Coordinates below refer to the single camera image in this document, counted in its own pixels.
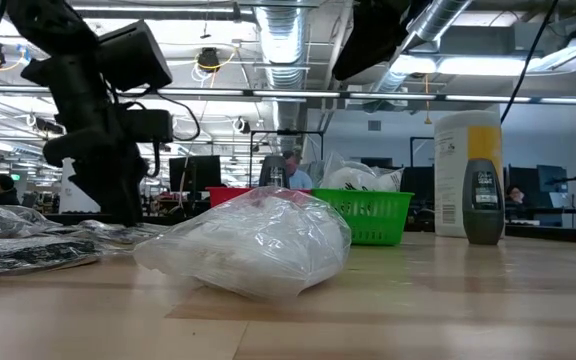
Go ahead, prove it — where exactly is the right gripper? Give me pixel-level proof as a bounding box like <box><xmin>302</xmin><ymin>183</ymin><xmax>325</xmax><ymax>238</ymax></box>
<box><xmin>331</xmin><ymin>0</ymin><xmax>422</xmax><ymax>83</ymax></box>

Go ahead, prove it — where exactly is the black computer monitor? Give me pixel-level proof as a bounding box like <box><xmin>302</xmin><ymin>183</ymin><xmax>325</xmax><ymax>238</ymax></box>
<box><xmin>168</xmin><ymin>154</ymin><xmax>223</xmax><ymax>194</ymax></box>

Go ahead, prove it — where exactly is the dark desk monitor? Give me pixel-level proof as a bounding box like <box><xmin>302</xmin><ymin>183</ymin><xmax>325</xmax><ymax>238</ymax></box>
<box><xmin>506</xmin><ymin>163</ymin><xmax>570</xmax><ymax>227</ymax></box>

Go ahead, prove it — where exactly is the white pillar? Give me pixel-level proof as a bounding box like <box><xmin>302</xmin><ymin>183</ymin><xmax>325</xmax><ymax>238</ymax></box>
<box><xmin>57</xmin><ymin>157</ymin><xmax>103</xmax><ymax>215</ymax></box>

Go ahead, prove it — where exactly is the white yellow wipes canister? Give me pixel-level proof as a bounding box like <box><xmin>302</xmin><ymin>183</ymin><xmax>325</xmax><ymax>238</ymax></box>
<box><xmin>433</xmin><ymin>109</ymin><xmax>505</xmax><ymax>239</ymax></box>

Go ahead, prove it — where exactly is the yellow hanging cord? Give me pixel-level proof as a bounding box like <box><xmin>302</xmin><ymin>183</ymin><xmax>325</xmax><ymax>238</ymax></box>
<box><xmin>421</xmin><ymin>73</ymin><xmax>433</xmax><ymax>126</ymax></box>

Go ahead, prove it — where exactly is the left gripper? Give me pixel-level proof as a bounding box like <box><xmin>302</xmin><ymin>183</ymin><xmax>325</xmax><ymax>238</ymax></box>
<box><xmin>20</xmin><ymin>52</ymin><xmax>175</xmax><ymax>227</ymax></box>

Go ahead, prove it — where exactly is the red plastic basket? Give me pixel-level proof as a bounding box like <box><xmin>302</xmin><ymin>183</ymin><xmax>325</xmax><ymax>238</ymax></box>
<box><xmin>205</xmin><ymin>186</ymin><xmax>314</xmax><ymax>209</ymax></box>

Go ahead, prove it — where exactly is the green plastic basket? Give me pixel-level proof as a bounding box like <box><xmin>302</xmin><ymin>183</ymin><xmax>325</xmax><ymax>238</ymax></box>
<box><xmin>310</xmin><ymin>187</ymin><xmax>415</xmax><ymax>247</ymax></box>

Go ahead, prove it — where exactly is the person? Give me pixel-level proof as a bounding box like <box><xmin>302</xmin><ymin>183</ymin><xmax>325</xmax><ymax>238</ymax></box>
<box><xmin>504</xmin><ymin>183</ymin><xmax>528</xmax><ymax>207</ymax></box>
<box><xmin>281</xmin><ymin>148</ymin><xmax>314</xmax><ymax>191</ymax></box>
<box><xmin>0</xmin><ymin>173</ymin><xmax>22</xmax><ymax>207</ymax></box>

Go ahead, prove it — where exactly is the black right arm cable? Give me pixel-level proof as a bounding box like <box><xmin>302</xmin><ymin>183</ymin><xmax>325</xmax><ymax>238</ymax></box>
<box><xmin>499</xmin><ymin>0</ymin><xmax>561</xmax><ymax>125</ymax></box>

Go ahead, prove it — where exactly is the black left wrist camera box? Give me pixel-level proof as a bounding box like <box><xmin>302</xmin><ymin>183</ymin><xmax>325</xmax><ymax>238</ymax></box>
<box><xmin>96</xmin><ymin>19</ymin><xmax>174</xmax><ymax>93</ymax></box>

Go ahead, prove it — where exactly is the clear bag of cotton balls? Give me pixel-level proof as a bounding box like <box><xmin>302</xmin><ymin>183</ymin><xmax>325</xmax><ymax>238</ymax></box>
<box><xmin>132</xmin><ymin>186</ymin><xmax>354</xmax><ymax>303</ymax></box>
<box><xmin>319</xmin><ymin>149</ymin><xmax>387</xmax><ymax>193</ymax></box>
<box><xmin>377</xmin><ymin>166</ymin><xmax>406</xmax><ymax>193</ymax></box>

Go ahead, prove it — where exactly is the black metal stand frame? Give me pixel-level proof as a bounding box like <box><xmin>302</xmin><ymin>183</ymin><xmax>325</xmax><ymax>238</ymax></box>
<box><xmin>248</xmin><ymin>128</ymin><xmax>326</xmax><ymax>190</ymax></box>

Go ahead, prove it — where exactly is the clear bag with black item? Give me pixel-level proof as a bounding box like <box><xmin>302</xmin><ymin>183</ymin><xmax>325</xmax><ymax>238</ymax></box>
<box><xmin>0</xmin><ymin>204</ymin><xmax>63</xmax><ymax>241</ymax></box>
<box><xmin>57</xmin><ymin>218</ymin><xmax>172</xmax><ymax>247</ymax></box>
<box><xmin>0</xmin><ymin>233</ymin><xmax>103</xmax><ymax>280</ymax></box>

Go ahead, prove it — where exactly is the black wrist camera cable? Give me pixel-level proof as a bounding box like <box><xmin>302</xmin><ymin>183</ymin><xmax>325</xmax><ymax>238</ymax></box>
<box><xmin>152</xmin><ymin>91</ymin><xmax>203</xmax><ymax>180</ymax></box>

